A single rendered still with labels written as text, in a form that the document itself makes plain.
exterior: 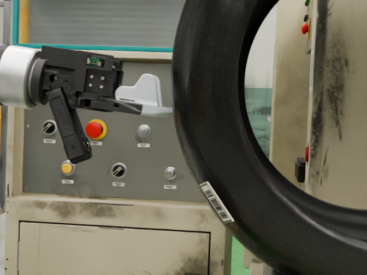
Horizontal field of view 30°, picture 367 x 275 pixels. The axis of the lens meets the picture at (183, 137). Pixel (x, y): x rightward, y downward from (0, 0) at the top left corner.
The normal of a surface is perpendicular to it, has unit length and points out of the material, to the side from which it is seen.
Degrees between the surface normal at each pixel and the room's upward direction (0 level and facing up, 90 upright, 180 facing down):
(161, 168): 90
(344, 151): 90
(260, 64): 90
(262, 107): 90
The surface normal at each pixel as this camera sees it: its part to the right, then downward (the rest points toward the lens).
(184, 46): -0.81, -0.07
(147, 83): -0.07, 0.05
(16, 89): -0.17, 0.51
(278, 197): -0.25, 0.17
